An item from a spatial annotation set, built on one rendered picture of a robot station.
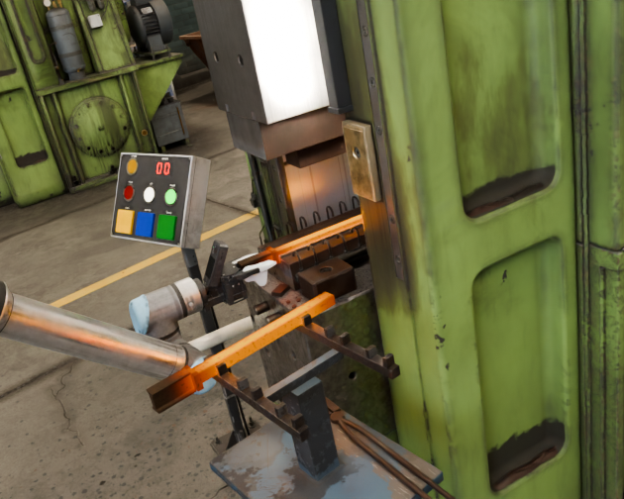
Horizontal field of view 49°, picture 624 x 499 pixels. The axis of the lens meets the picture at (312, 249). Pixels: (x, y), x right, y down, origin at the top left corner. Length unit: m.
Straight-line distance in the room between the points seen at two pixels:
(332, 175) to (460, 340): 0.71
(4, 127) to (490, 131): 5.44
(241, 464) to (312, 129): 0.79
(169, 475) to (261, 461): 1.29
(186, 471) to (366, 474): 1.43
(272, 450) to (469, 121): 0.81
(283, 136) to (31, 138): 5.10
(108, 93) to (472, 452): 5.42
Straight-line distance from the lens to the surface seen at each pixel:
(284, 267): 1.77
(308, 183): 2.01
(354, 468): 1.43
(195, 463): 2.77
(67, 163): 6.61
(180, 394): 1.32
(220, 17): 1.65
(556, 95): 1.59
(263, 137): 1.62
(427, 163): 1.37
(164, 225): 2.14
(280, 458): 1.49
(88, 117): 6.55
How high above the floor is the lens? 1.73
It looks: 24 degrees down
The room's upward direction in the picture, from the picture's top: 11 degrees counter-clockwise
